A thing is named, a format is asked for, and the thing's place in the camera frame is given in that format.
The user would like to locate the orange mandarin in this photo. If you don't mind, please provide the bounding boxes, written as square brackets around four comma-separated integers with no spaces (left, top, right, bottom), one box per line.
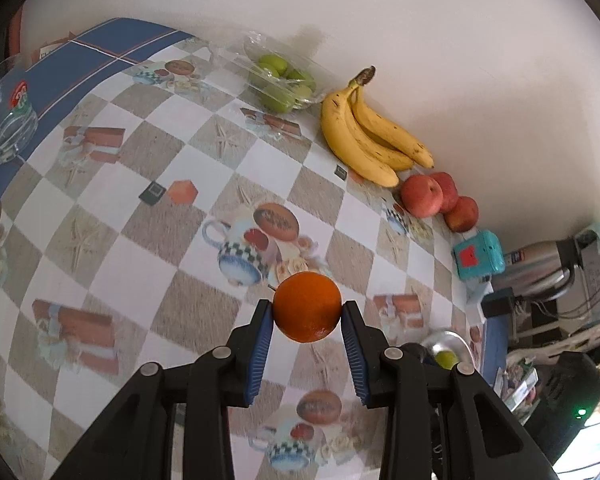
[273,271,342,344]

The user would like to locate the large steel bowl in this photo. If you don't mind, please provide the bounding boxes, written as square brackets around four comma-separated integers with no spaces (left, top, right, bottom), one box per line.
[420,330,476,365]

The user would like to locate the green mango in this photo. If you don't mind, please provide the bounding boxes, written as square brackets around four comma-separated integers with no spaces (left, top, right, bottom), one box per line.
[434,350,460,370]

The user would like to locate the black power adapter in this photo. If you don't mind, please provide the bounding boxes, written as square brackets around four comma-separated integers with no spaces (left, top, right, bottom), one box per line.
[481,292,515,318]

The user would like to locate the teal plastic box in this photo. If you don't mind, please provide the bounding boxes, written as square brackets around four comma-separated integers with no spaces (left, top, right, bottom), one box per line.
[453,230,506,282]

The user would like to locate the rear red apple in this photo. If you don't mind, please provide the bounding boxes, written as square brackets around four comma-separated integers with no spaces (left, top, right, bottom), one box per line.
[443,196,479,233]

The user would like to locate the red apple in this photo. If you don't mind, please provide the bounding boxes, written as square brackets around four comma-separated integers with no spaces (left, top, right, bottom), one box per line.
[429,172,460,214]
[443,196,479,233]
[400,174,443,218]

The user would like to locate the front red apple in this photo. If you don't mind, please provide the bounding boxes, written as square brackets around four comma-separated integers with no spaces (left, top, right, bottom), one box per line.
[400,174,443,218]

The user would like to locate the patterned checkered tablecloth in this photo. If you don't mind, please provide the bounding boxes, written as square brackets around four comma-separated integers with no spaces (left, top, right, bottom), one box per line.
[0,18,482,479]

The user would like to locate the middle red apple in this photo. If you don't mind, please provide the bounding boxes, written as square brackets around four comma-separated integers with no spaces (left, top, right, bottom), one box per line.
[429,172,460,214]

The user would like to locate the steel thermos jug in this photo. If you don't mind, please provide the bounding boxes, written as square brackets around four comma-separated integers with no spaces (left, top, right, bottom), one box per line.
[491,237,582,301]

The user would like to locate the yellow banana bunch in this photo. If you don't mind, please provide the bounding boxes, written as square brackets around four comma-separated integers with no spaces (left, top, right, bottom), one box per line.
[321,66,434,188]

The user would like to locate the glass mug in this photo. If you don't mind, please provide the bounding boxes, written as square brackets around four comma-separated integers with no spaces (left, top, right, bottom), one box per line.
[0,54,38,164]

